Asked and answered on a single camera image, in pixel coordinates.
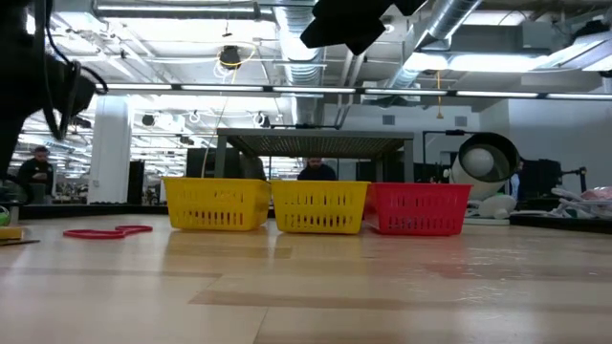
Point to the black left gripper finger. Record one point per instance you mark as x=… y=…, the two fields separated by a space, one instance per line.
x=7 y=153

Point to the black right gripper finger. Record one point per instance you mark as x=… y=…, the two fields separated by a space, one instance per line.
x=344 y=24
x=363 y=45

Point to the dark red rubber band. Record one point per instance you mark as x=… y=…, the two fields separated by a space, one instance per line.
x=81 y=233

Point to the yellow plastic basket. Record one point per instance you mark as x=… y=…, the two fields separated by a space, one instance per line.
x=318 y=205
x=215 y=203

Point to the person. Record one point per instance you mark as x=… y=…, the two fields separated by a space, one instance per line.
x=36 y=174
x=316 y=173
x=515 y=184

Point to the LED light bar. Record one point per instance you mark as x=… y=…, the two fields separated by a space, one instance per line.
x=311 y=90

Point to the yellow crayon box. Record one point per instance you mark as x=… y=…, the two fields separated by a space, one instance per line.
x=9 y=233

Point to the white building pillar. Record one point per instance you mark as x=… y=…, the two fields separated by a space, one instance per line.
x=110 y=153

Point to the grey perforated metal shelf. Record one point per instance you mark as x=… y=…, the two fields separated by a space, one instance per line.
x=311 y=143

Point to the black upright box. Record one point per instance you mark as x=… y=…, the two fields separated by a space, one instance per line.
x=135 y=184

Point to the red plastic basket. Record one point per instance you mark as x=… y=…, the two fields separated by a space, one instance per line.
x=418 y=210

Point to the black background monitor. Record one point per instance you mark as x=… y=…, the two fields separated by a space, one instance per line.
x=201 y=165
x=540 y=184

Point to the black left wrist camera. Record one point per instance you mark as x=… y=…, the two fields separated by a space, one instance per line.
x=76 y=93

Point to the silver air duct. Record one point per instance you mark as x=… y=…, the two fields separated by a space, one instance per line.
x=444 y=19
x=301 y=71

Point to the black ceiling camera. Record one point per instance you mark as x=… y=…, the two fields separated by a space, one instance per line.
x=230 y=56

